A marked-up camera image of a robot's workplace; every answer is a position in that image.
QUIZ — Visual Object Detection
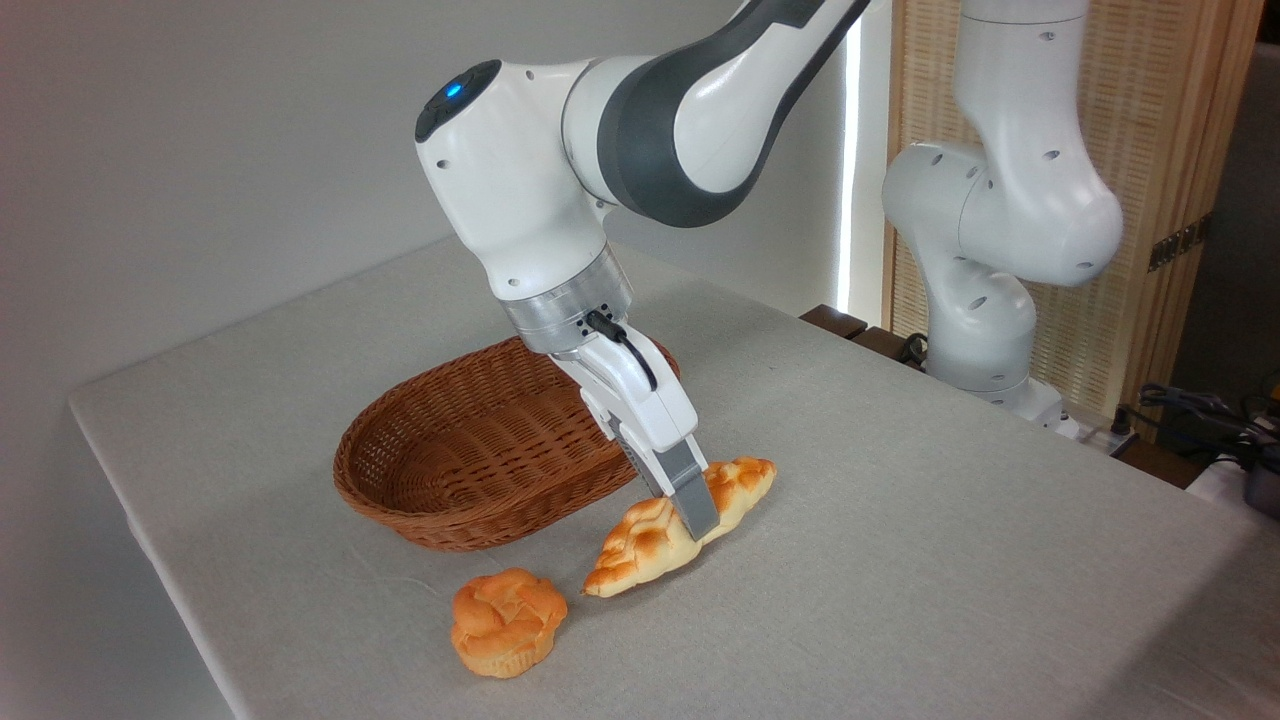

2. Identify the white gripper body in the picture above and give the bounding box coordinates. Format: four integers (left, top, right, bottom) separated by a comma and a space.
548, 320, 699, 443

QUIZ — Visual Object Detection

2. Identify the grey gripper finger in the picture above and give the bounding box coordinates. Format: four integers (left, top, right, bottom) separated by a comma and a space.
610, 423, 722, 542

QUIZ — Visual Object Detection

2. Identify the long braided bread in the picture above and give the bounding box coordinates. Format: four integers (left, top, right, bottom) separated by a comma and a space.
583, 457, 778, 599

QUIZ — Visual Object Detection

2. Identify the round knotted bread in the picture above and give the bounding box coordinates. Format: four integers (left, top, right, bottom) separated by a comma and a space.
450, 568, 569, 680

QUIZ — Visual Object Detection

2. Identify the brown wicker basket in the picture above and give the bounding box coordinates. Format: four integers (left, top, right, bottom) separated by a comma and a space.
333, 335, 681, 553

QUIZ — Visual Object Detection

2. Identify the white power strip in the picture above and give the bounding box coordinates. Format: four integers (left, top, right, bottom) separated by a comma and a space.
1050, 415, 1141, 456

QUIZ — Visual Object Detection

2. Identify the metal screen hinge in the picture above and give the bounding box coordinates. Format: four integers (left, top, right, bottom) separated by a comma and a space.
1148, 215, 1211, 273

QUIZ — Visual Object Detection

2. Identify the wooden folding screen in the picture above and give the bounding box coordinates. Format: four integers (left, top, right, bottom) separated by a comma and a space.
885, 0, 1266, 431

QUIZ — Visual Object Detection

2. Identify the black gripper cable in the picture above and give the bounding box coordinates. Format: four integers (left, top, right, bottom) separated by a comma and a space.
585, 310, 661, 393

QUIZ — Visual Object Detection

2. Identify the black cable bundle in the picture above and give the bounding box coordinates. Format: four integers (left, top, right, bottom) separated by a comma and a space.
1138, 383, 1280, 471

